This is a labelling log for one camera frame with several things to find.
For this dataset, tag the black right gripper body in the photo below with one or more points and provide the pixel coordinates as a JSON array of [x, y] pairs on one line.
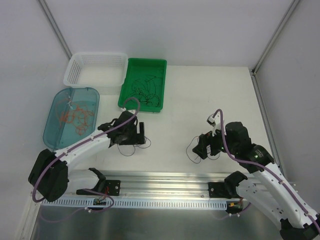
[[206, 144]]

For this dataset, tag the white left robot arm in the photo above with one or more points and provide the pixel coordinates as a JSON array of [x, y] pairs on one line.
[[54, 174]]

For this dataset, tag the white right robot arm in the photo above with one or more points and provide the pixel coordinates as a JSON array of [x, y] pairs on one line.
[[294, 218]]

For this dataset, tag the green plastic tray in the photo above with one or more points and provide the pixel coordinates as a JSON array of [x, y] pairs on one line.
[[145, 80]]

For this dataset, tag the teal transparent plastic bin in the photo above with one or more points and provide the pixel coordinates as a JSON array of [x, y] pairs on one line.
[[72, 117]]

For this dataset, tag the white perforated plastic basket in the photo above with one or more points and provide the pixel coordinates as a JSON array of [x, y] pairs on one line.
[[96, 70]]

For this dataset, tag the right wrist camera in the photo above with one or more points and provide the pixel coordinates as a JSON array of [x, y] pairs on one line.
[[214, 120]]

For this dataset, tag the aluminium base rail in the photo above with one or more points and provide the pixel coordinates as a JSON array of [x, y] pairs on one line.
[[164, 185]]

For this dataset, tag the white slotted cable duct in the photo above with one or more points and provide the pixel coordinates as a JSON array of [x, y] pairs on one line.
[[130, 203]]

